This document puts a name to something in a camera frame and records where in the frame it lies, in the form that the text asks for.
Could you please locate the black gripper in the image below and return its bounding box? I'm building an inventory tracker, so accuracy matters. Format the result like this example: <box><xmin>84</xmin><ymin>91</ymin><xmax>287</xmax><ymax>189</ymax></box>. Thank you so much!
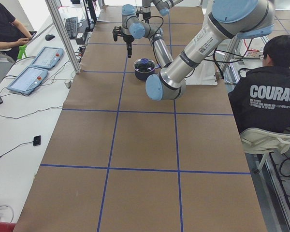
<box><xmin>126</xmin><ymin>41</ymin><xmax>133</xmax><ymax>58</ymax></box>

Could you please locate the glass pot lid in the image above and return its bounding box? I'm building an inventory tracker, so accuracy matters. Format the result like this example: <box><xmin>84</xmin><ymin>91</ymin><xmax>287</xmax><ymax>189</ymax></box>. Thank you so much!
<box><xmin>134</xmin><ymin>58</ymin><xmax>155</xmax><ymax>73</ymax></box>

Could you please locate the blue saucepan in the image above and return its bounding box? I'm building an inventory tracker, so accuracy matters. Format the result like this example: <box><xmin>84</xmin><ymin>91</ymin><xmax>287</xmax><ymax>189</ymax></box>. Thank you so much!
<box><xmin>133</xmin><ymin>58</ymin><xmax>159</xmax><ymax>81</ymax></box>

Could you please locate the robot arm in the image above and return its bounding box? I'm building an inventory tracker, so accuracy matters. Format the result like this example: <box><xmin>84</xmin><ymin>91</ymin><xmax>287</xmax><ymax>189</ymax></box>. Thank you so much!
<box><xmin>121</xmin><ymin>0</ymin><xmax>276</xmax><ymax>101</ymax></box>
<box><xmin>138</xmin><ymin>0</ymin><xmax>183</xmax><ymax>19</ymax></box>

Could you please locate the black keyboard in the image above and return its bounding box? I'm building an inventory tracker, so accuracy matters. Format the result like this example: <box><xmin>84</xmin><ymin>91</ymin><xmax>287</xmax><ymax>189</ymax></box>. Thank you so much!
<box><xmin>65</xmin><ymin>17</ymin><xmax>78</xmax><ymax>39</ymax></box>

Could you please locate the far blue teach pendant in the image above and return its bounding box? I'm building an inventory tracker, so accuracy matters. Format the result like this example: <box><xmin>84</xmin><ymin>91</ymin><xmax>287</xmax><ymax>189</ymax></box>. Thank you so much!
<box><xmin>30</xmin><ymin>46</ymin><xmax>64</xmax><ymax>70</ymax></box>

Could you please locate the blue teach pendant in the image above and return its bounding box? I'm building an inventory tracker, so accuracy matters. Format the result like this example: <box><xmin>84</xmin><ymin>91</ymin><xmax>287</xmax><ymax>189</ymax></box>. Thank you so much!
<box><xmin>30</xmin><ymin>46</ymin><xmax>64</xmax><ymax>70</ymax></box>
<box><xmin>7</xmin><ymin>66</ymin><xmax>48</xmax><ymax>96</ymax></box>

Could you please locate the black computer mouse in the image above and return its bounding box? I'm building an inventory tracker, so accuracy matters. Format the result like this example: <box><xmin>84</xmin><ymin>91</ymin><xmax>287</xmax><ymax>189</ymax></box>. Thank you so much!
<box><xmin>45</xmin><ymin>34</ymin><xmax>55</xmax><ymax>41</ymax></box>

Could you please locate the near blue teach pendant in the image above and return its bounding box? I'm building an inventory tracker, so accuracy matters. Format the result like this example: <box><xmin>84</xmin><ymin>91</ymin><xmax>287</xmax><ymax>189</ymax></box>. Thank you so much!
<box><xmin>7</xmin><ymin>66</ymin><xmax>48</xmax><ymax>96</ymax></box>

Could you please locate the green clamp stand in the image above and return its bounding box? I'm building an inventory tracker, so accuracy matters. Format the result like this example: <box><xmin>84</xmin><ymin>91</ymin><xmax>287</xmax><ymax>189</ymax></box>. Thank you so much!
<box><xmin>17</xmin><ymin>44</ymin><xmax>27</xmax><ymax>59</ymax></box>

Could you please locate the person in black shirt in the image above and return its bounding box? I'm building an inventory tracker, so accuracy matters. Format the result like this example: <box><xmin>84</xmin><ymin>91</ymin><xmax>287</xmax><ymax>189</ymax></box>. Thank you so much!
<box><xmin>0</xmin><ymin>3</ymin><xmax>37</xmax><ymax>61</ymax></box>

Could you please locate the small black square device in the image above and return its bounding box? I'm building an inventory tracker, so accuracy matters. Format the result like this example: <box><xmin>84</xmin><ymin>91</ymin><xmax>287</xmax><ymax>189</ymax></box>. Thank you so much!
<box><xmin>33</xmin><ymin>135</ymin><xmax>42</xmax><ymax>146</ymax></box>

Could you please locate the person in courage jacket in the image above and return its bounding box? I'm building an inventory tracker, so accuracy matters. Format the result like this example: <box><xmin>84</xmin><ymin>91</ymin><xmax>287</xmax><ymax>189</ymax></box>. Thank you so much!
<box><xmin>228</xmin><ymin>35</ymin><xmax>290</xmax><ymax>133</ymax></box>

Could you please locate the white chair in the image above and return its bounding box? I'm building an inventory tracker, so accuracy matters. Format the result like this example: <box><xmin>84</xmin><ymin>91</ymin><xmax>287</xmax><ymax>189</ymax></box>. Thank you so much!
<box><xmin>240</xmin><ymin>128</ymin><xmax>290</xmax><ymax>174</ymax></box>

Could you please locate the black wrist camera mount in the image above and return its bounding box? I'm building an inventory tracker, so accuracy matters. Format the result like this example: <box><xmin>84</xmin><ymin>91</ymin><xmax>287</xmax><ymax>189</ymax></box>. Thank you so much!
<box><xmin>112</xmin><ymin>26</ymin><xmax>123</xmax><ymax>42</ymax></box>

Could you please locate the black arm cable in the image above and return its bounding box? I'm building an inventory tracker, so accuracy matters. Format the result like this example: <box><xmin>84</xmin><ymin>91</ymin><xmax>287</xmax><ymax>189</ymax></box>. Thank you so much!
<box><xmin>137</xmin><ymin>7</ymin><xmax>165</xmax><ymax>37</ymax></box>

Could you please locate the aluminium frame post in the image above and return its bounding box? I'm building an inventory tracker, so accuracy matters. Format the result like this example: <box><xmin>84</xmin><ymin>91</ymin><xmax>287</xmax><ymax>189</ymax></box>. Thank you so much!
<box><xmin>45</xmin><ymin>0</ymin><xmax>81</xmax><ymax>74</ymax></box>

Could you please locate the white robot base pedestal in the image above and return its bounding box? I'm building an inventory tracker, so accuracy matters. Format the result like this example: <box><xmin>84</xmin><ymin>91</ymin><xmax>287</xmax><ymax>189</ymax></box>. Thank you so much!
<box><xmin>185</xmin><ymin>60</ymin><xmax>217</xmax><ymax>86</ymax></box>

